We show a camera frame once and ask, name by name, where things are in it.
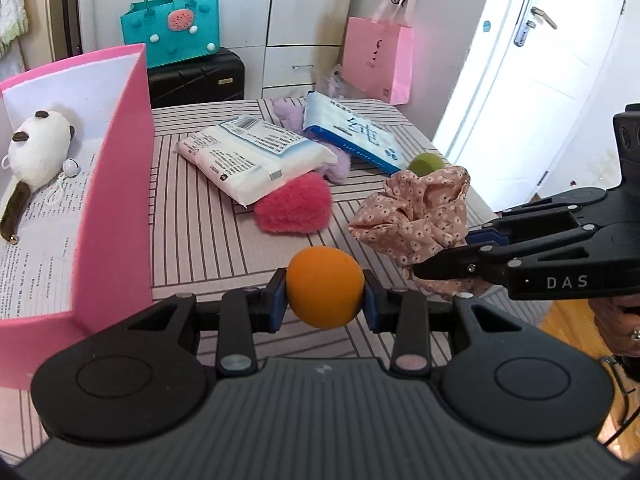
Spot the pink floral cloth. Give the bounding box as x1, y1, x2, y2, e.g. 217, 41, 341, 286
348, 166, 491, 298

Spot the orange foam ball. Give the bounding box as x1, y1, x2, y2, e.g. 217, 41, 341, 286
285, 246, 364, 330

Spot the white wipes pack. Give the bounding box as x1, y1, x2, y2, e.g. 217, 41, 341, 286
175, 115, 335, 206

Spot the person's right hand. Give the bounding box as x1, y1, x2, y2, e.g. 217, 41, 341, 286
588, 295, 640, 358

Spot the green foam ball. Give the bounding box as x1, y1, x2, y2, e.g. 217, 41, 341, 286
408, 153, 445, 177

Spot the pink storage box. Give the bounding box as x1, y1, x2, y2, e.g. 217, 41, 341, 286
1, 44, 154, 389

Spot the blue white tissue pack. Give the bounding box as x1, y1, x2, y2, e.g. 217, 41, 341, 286
303, 91, 408, 174

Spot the red fuzzy plush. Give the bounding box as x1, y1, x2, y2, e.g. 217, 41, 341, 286
253, 172, 332, 234

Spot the pink paper gift bag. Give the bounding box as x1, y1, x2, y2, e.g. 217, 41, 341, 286
342, 0, 416, 105

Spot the purple fuzzy plush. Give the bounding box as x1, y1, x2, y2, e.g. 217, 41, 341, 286
272, 99, 350, 184

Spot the white panda plush toy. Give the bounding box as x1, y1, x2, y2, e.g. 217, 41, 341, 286
1, 110, 75, 245

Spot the black suitcase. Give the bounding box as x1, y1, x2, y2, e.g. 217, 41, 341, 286
148, 48, 245, 108

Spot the teal felt handbag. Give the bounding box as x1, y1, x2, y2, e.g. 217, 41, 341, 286
120, 0, 221, 68

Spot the cream knitted cardigan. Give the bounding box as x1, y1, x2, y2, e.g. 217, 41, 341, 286
0, 0, 29, 58

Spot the silver door handle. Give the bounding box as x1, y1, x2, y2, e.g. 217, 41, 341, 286
513, 0, 558, 48

